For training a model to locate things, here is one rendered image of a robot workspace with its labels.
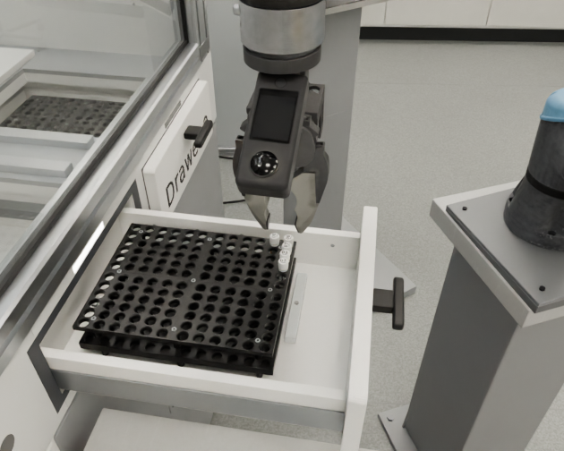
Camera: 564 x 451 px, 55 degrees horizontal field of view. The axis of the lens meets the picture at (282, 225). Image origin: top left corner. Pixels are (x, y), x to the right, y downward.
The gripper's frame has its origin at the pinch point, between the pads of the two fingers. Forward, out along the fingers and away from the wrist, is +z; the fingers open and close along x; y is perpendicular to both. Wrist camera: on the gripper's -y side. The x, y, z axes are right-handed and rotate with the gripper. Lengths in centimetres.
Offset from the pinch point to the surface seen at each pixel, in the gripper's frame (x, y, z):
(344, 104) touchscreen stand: -1, 91, 34
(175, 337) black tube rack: 9.6, -11.7, 7.1
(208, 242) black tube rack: 10.3, 3.5, 7.2
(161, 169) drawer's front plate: 20.9, 16.3, 5.9
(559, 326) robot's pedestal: -44, 22, 36
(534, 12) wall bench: -97, 305, 81
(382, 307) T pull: -12.0, -4.4, 6.6
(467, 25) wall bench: -60, 300, 88
